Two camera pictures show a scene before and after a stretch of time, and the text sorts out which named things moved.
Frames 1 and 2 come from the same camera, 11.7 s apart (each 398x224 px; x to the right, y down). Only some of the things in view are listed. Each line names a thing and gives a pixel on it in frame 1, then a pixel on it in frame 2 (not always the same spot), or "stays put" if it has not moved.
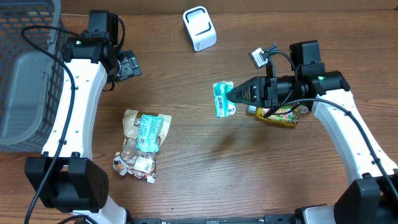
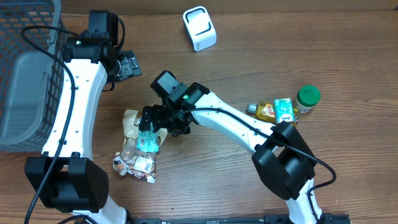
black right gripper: [263, 92] → [159, 111]
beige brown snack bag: [132, 160] stays put
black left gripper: [130, 65] stays put
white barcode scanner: [199, 28] stays put
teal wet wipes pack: [150, 127] stays put
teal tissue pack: [224, 107] → [283, 110]
